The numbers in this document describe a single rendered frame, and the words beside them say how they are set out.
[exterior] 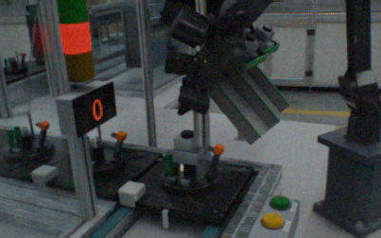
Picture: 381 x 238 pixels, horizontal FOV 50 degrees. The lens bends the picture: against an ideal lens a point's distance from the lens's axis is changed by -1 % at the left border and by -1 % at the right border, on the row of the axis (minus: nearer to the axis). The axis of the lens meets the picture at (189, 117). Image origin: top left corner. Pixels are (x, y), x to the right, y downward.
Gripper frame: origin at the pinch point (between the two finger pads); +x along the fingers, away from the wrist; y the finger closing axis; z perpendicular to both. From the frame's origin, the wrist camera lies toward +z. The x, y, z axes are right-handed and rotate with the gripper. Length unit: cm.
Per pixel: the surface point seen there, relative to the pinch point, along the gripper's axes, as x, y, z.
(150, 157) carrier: 24.7, -9.5, -0.9
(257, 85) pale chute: 6.0, -43.1, -24.0
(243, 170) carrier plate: 11.1, -2.5, -21.0
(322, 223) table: 10.1, 4.8, -42.1
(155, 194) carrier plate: 19.4, 9.0, -3.2
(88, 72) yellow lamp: -3.8, 13.3, 20.0
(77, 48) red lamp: -7.1, 13.4, 23.3
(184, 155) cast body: 10.1, 3.8, -5.2
